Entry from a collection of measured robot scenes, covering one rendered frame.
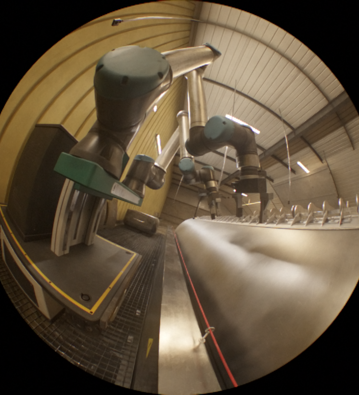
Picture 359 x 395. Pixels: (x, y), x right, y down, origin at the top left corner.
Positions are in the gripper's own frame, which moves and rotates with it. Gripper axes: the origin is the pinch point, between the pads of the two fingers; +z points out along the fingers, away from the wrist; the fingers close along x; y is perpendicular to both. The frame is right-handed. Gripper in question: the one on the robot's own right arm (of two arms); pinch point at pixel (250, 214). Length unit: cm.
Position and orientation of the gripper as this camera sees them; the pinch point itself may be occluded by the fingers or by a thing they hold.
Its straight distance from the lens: 49.9
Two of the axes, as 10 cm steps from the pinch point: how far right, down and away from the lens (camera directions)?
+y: -9.7, 0.6, -2.2
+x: 2.3, 0.3, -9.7
